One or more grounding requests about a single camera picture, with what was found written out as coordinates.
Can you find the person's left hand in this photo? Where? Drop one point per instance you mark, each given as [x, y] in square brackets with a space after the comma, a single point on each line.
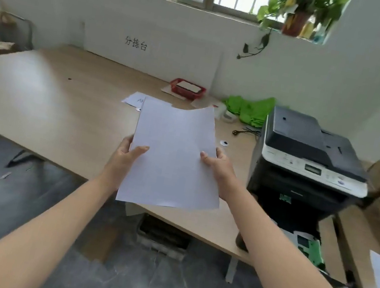
[122, 159]

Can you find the person's right hand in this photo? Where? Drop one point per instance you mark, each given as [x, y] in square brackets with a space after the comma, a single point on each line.
[220, 173]

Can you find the person's right thumb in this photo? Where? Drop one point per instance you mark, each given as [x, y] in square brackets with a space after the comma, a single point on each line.
[208, 158]

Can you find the person's left thumb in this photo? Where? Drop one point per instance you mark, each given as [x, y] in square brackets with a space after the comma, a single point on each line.
[138, 152]

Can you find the white paper sheet stack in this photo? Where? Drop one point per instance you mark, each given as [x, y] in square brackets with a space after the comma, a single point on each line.
[173, 154]

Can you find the person's left forearm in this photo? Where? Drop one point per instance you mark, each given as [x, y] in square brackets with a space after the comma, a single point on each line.
[34, 228]

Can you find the person's right forearm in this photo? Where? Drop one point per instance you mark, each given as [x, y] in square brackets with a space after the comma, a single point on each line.
[295, 274]

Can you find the white round sticker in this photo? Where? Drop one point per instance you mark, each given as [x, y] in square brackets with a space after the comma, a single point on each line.
[224, 143]

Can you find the clear tape roll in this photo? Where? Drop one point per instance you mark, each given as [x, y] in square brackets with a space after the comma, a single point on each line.
[225, 113]

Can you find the small white paper sheet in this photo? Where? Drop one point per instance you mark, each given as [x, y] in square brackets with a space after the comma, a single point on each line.
[134, 99]

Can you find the green cloth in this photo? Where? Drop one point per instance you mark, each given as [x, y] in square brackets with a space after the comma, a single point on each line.
[251, 109]

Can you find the cardboard piece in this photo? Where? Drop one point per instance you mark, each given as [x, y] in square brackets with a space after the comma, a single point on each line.
[175, 92]

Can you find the red plastic basket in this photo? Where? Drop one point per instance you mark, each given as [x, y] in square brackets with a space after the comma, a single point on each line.
[187, 89]

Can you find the grey box under table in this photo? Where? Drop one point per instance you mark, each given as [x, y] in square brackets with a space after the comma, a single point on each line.
[162, 236]

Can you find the black and white printer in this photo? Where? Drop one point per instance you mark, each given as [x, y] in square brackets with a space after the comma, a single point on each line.
[304, 162]

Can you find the white board with characters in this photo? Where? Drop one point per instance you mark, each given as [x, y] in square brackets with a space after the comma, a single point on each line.
[148, 50]

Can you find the white and green printer tray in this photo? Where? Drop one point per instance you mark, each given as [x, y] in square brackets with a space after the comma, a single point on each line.
[305, 246]

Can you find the potted green plant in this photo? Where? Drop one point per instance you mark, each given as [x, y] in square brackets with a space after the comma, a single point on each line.
[297, 10]

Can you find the metal frame chair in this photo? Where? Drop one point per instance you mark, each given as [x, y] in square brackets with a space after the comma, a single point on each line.
[16, 29]

